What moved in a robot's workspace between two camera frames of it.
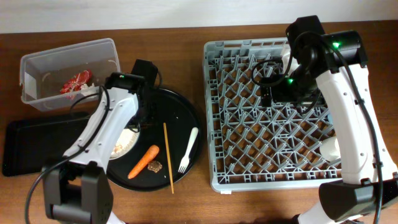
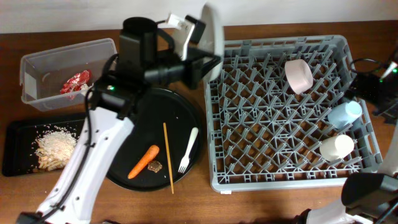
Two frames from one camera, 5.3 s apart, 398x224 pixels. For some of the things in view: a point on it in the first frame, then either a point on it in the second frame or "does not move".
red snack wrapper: x=76 y=83 does not move
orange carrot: x=148 y=156 does not move
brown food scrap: x=155 y=165 does not move
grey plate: x=126 y=141 → x=213 y=41
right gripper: x=279 y=94 → x=360 y=88
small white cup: x=329 y=149 does not move
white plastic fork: x=186 y=159 does not move
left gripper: x=153 y=117 → x=197 y=67
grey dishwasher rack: x=253 y=149 does not move
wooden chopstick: x=169 y=158 does not move
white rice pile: x=125 y=142 → x=58 y=143
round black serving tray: x=166 y=149 does not move
